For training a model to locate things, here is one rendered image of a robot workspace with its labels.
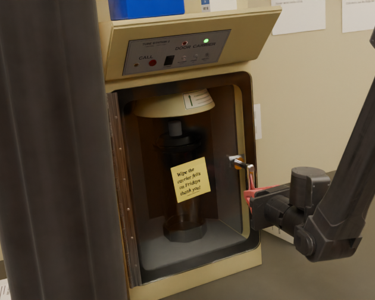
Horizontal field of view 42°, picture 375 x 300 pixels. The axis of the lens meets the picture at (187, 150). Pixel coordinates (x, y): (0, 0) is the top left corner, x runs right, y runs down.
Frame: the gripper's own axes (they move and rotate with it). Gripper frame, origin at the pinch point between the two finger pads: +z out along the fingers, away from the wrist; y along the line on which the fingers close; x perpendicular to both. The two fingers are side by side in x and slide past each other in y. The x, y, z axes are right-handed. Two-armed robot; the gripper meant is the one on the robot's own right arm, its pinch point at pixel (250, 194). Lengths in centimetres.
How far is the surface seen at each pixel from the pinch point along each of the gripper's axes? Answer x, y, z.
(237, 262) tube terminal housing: 17.9, 1.3, 4.9
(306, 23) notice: -29, -54, 49
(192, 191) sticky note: -1.9, 11.1, 4.1
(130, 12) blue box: -37.9, 23.2, -4.7
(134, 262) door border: 9.6, 25.0, 3.8
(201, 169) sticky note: -6.2, 8.7, 4.2
